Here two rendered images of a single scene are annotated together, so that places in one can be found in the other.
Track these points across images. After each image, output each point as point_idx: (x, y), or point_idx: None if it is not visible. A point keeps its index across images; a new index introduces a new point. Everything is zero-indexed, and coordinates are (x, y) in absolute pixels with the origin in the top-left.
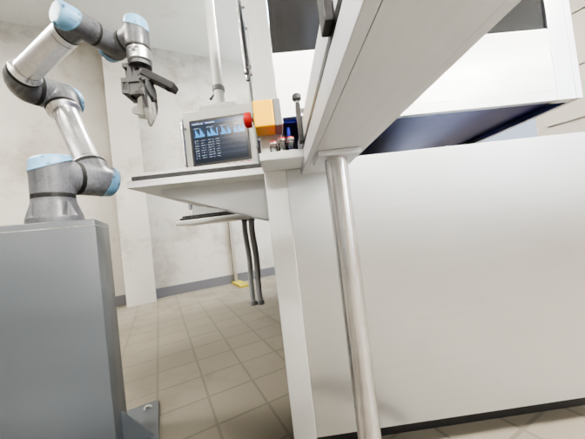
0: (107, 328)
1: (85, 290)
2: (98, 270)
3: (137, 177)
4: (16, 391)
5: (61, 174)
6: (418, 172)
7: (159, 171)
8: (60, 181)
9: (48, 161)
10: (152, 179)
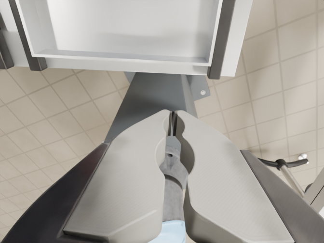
0: (174, 74)
1: (186, 95)
2: (183, 92)
3: (222, 66)
4: (194, 104)
5: (171, 202)
6: None
7: (217, 26)
8: (173, 193)
9: (182, 227)
10: (246, 26)
